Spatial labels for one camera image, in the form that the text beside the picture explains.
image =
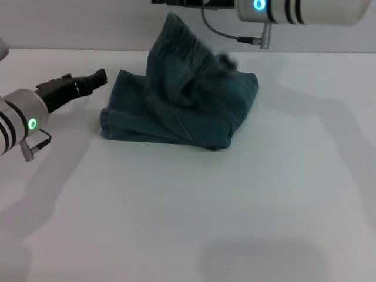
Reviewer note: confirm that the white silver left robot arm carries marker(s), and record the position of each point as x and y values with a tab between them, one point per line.
17	123

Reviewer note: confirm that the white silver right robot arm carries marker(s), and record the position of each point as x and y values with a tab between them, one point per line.
308	11

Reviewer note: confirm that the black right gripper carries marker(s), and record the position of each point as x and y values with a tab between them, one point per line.
188	3

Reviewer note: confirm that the silver connector on left arm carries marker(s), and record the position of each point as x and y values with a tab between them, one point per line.
25	149

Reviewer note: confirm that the blue denim shorts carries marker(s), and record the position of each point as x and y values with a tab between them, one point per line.
182	102

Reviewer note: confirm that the silver connector on right arm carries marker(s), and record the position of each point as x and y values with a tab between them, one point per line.
266	36

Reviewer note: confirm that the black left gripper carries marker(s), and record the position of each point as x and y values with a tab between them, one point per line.
57	94

